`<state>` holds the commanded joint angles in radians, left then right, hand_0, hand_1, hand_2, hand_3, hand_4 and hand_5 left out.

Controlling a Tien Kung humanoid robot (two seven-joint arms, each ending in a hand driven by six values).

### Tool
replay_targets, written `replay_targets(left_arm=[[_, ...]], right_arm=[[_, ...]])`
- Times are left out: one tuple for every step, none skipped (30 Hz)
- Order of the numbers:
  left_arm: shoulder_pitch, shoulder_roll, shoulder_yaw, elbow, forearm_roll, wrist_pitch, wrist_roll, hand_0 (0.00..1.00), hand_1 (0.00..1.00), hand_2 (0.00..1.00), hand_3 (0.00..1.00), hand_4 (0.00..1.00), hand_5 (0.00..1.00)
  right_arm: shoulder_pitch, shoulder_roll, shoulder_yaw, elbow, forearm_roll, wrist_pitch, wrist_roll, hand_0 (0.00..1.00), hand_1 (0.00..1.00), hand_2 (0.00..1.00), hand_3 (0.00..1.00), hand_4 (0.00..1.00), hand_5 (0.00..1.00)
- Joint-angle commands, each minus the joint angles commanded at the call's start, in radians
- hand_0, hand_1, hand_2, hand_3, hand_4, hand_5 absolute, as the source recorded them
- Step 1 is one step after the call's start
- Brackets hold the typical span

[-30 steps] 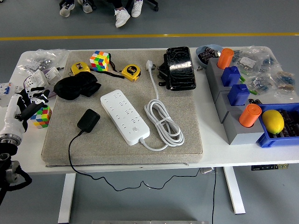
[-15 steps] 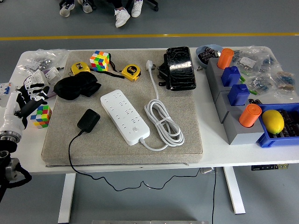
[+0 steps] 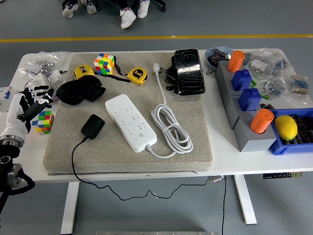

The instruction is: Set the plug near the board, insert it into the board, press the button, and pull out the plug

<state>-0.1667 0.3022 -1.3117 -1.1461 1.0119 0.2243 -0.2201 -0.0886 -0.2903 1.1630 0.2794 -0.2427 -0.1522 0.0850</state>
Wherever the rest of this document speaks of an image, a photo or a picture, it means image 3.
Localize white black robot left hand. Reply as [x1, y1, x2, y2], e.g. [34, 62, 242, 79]
[0, 85, 55, 138]

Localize black plug adapter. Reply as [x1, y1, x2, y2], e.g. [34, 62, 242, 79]
[80, 114, 106, 140]

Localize thin black adapter cord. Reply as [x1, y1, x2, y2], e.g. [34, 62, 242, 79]
[71, 137, 211, 201]

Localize white power strip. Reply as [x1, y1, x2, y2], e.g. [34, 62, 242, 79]
[105, 94, 158, 154]

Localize white circuit breaker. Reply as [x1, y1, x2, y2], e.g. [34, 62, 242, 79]
[0, 86, 16, 113]

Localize small colourful puzzle cube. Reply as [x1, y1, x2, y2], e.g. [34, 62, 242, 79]
[31, 110, 55, 135]

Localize purple tray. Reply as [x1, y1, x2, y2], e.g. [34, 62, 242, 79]
[23, 71, 67, 104]

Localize clear bag metal parts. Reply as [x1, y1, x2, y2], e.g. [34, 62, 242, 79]
[19, 50, 73, 75]

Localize black cloth pouch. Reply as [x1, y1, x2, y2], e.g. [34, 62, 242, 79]
[56, 75, 107, 106]

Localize yellow tape measure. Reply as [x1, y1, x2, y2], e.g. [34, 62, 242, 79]
[74, 65, 95, 79]

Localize large colourful puzzle cube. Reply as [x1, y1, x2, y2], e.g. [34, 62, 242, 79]
[94, 52, 116, 75]

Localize white table leg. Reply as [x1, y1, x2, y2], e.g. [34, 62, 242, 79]
[232, 175, 258, 225]
[60, 181, 80, 235]

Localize white grey sneaker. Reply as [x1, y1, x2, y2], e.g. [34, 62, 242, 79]
[81, 0, 98, 14]
[62, 0, 79, 19]

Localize yellow tape measure 5m print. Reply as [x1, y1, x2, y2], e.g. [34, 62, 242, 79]
[127, 68, 149, 86]

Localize seated person's leg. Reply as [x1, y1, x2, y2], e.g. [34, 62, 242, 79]
[116, 0, 134, 12]

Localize grey-brown mat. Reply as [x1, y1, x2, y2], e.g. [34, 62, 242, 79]
[43, 50, 213, 176]

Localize glossy black case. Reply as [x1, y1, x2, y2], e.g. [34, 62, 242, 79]
[173, 48, 206, 95]

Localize light blue bowl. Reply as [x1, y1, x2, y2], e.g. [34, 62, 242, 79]
[204, 46, 235, 73]

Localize black parts in bowl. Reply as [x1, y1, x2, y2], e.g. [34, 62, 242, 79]
[207, 48, 232, 69]

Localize grey socket block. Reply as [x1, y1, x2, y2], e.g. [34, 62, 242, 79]
[215, 60, 245, 95]
[223, 82, 255, 111]
[233, 115, 278, 153]
[224, 94, 262, 130]

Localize orange cylinder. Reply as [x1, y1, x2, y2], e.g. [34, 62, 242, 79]
[227, 50, 246, 73]
[249, 109, 274, 135]

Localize blue square block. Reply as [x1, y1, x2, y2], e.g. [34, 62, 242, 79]
[231, 69, 253, 92]
[238, 88, 262, 112]

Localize clear bag white label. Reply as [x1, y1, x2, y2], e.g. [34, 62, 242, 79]
[246, 50, 277, 76]

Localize clear bag blue parts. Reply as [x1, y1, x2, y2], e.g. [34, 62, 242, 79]
[285, 72, 311, 96]
[259, 74, 288, 100]
[271, 48, 294, 74]

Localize blue plastic bin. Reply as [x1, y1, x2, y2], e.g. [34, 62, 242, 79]
[268, 107, 313, 156]

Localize yellow lemon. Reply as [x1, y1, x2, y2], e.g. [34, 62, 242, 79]
[273, 115, 298, 142]

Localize black table control panel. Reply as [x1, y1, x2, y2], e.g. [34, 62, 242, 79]
[263, 172, 303, 180]

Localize black parts in bin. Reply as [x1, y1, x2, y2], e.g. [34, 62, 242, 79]
[285, 114, 313, 145]

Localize large white wall socket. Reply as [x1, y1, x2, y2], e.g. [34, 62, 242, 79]
[24, 74, 51, 93]

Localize small white wall socket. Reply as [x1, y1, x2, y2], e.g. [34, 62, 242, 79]
[46, 70, 66, 86]

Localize black wrist strap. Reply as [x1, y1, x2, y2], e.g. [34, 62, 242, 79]
[109, 55, 132, 83]

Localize white power strip cable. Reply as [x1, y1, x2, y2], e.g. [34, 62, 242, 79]
[146, 63, 193, 160]

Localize metal table bracket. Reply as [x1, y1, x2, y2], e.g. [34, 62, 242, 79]
[209, 175, 228, 183]

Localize hanging black cable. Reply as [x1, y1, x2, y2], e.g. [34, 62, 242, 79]
[221, 176, 227, 235]

